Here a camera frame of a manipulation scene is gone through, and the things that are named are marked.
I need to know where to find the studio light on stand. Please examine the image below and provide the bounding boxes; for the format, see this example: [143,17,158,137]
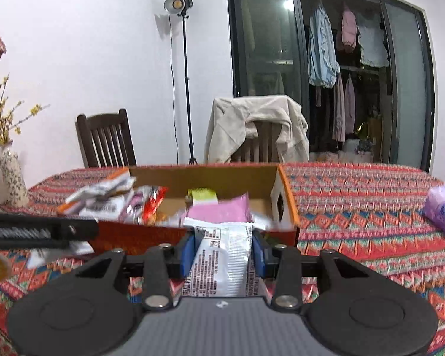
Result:
[164,0,199,166]

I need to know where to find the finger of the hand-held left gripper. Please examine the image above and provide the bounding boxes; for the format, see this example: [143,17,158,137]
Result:
[59,217,100,248]

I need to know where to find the orange white snack packet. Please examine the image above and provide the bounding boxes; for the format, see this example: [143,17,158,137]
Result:
[57,168,136,214]

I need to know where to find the yellow green snack packet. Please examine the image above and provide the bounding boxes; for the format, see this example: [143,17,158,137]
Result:
[187,188,219,205]

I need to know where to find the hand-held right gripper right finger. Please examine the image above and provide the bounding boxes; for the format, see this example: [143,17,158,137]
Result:
[251,229,372,312]

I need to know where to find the white crumpled snack packet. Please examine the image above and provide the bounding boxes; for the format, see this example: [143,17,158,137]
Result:
[27,241,94,270]

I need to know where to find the beige long hanging garment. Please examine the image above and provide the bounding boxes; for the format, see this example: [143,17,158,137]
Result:
[332,74,346,142]

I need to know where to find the purple tissue pack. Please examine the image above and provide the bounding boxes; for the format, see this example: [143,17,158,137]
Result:
[423,186,445,245]

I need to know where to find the dark framed sliding glass door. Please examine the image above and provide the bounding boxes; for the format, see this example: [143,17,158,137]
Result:
[225,0,436,174]

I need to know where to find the light blue hanging shirt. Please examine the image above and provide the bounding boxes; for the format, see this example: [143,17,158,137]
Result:
[307,4,341,89]

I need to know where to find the red snack packet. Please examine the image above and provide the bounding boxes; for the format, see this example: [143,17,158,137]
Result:
[143,186,169,225]

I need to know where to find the pink snack packet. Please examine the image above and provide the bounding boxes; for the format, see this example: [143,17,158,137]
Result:
[187,193,251,225]

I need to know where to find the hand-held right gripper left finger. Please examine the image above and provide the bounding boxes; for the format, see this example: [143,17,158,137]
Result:
[73,231,196,311]

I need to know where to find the wooden chair under jacket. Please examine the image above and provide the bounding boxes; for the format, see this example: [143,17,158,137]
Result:
[232,120,284,164]

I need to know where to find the white hanging garment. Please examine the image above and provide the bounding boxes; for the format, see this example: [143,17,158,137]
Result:
[357,18,390,68]

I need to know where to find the dark wooden chair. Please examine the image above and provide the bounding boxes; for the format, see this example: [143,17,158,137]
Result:
[75,109,138,169]

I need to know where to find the yellow flower branches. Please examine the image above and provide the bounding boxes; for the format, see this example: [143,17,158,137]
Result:
[0,75,50,147]

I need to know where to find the white packet with black print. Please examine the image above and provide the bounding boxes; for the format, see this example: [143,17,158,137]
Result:
[182,218,270,298]

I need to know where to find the white dark print snack packet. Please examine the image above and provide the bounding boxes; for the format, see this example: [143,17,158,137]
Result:
[78,197,131,220]

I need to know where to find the beige jacket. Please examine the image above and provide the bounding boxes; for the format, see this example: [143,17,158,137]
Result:
[204,95,310,164]

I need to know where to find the orange red cardboard box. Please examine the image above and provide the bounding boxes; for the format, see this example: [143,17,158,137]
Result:
[93,164,301,256]

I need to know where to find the purple white snack packet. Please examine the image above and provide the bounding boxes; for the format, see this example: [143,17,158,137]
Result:
[120,187,146,224]

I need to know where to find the pale pink long hanging garment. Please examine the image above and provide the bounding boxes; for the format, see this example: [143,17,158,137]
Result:
[344,76,357,134]

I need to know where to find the patterned ceramic vase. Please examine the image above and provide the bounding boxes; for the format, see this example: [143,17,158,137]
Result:
[0,147,29,208]

